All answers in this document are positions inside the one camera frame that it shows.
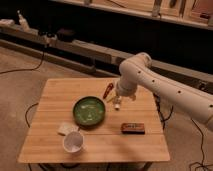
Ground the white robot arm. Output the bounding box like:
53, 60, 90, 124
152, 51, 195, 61
116, 52, 213, 132

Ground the black cable floor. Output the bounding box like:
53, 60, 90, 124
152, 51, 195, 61
153, 94, 211, 171
0, 46, 46, 75

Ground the white paper cup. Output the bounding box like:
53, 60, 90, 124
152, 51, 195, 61
63, 131, 84, 153

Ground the brown rectangular box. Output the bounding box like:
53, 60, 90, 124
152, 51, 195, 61
121, 123, 145, 134

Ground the green round plate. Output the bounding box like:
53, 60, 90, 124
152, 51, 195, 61
73, 96, 106, 127

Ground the black round object on ledge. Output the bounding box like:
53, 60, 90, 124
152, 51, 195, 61
57, 28, 75, 42

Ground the black cable left floor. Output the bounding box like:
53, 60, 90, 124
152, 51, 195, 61
0, 46, 46, 75

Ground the black cable right floor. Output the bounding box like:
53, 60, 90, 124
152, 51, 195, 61
153, 94, 211, 171

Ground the white spray bottle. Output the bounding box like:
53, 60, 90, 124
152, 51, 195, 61
17, 11, 30, 31

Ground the wooden table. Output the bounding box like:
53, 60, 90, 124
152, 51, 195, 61
18, 78, 170, 163

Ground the red handled tool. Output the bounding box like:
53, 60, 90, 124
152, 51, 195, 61
103, 83, 114, 99

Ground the white folded napkin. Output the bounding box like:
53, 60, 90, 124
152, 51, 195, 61
58, 122, 79, 136

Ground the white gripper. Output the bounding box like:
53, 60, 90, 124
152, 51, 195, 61
113, 82, 136, 110

